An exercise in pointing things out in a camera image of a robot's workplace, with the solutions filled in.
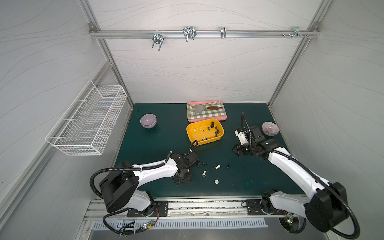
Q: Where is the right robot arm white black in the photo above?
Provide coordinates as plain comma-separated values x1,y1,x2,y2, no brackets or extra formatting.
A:
233,113,361,240

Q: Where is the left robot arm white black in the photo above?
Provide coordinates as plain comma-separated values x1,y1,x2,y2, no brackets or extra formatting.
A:
90,141,199,236

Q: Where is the yellow plastic storage box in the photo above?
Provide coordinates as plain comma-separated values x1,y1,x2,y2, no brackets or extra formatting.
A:
186,119,225,146

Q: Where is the pink patterned bowl right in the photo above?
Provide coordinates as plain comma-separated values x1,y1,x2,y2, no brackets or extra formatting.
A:
262,122,280,137

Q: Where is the pink tray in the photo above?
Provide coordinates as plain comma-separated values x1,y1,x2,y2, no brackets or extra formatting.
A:
186,100,228,123

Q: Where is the green checkered cloth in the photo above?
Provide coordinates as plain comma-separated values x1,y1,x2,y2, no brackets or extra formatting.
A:
187,101,226,120

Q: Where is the purple bowl left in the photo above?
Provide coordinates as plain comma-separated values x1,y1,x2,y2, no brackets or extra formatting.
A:
140,114,157,129

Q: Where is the metal hook clamp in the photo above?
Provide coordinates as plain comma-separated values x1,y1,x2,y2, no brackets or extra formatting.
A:
221,27,227,39

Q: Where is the metal u-bolt clamp left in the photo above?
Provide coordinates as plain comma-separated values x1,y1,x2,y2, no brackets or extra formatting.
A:
152,33,164,51

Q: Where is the metal u-bolt clamp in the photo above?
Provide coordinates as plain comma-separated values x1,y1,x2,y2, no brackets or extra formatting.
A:
152,33,164,51
183,27,197,42

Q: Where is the metal u-bolt clamp middle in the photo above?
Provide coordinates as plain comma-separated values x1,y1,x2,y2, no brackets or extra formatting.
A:
183,27,197,42

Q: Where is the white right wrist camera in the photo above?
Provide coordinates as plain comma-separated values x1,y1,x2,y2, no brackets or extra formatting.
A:
235,130,249,146

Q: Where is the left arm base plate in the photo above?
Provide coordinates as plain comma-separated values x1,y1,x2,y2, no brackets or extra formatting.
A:
127,201,169,218

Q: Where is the spatula with wooden handle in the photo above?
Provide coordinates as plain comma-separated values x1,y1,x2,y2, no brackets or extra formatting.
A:
195,105,223,114

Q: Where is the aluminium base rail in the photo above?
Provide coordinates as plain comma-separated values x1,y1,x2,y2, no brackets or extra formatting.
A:
84,195,309,222

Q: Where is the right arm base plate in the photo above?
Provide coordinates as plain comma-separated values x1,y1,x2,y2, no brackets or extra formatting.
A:
241,199,286,216

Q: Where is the white wire basket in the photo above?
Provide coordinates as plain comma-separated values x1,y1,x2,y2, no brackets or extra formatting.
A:
45,80,127,156

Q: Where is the metal bracket right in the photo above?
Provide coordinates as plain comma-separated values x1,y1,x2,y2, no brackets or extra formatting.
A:
282,27,309,39

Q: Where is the aluminium crossbar rail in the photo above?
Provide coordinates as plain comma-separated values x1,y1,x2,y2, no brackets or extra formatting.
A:
90,29,321,39

